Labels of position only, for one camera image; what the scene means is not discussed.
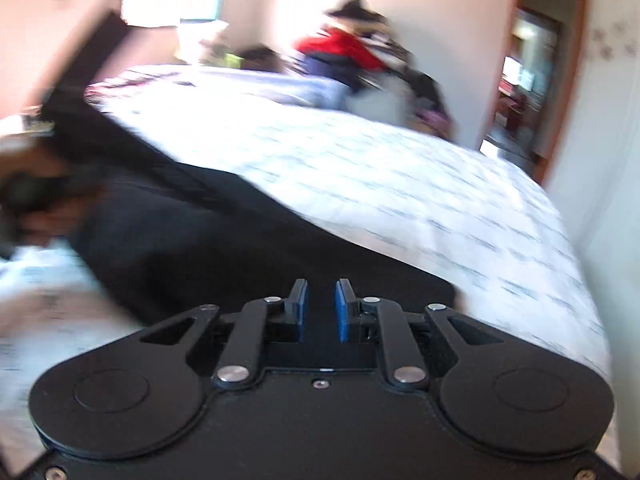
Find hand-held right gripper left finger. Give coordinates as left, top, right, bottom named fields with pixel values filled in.
left=140, top=279, right=309, bottom=392

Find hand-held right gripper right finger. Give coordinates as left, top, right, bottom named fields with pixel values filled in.
left=334, top=278, right=507, bottom=393

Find black pants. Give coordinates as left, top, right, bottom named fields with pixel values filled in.
left=62, top=95, right=467, bottom=356

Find person's left hand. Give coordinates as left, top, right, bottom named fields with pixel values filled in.
left=0, top=152, right=108, bottom=247

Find floral pillow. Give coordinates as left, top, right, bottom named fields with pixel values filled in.
left=177, top=20, right=227, bottom=64

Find white script-printed bed sheet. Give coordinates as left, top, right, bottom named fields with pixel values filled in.
left=0, top=62, right=617, bottom=466

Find dark bag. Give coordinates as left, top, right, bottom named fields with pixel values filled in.
left=240, top=46, right=284, bottom=74

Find grey cloth bundle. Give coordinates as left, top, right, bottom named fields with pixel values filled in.
left=345, top=79, right=412, bottom=127

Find purple cloth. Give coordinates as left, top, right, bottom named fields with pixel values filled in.
left=419, top=107, right=452, bottom=136

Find black garment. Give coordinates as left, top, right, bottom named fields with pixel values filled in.
left=400, top=66, right=451, bottom=122

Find pile of folded clothes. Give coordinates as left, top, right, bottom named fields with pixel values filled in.
left=294, top=15, right=408, bottom=81

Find black hat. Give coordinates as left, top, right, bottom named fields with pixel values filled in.
left=324, top=0, right=390, bottom=27

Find white flower-decorated wardrobe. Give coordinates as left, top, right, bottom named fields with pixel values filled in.
left=547, top=0, right=640, bottom=281

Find wooden door frame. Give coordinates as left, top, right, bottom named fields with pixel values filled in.
left=479, top=0, right=592, bottom=186

